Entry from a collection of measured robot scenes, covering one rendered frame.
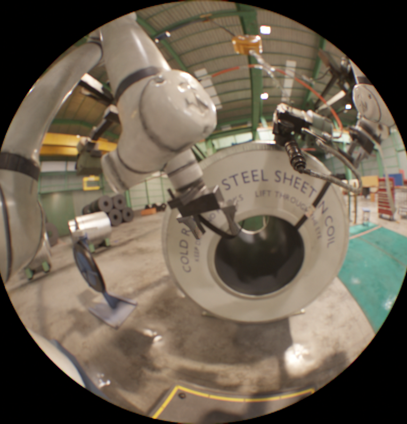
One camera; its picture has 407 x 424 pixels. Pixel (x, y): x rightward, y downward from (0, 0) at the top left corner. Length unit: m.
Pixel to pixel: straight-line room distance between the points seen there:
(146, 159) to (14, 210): 0.23
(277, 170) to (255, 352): 1.23
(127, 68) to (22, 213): 0.25
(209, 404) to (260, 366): 0.51
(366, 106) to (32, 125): 0.65
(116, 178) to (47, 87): 0.30
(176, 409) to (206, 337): 0.76
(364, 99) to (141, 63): 0.42
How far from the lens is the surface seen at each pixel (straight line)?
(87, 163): 0.94
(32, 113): 0.35
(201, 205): 0.33
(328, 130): 0.61
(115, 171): 0.22
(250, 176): 0.58
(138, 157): 0.16
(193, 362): 1.20
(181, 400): 0.85
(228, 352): 1.20
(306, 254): 0.74
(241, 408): 0.82
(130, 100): 0.15
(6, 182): 0.28
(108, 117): 0.83
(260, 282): 0.94
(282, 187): 0.60
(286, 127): 0.51
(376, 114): 0.42
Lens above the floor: 1.14
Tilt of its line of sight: 6 degrees down
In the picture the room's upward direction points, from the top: 9 degrees counter-clockwise
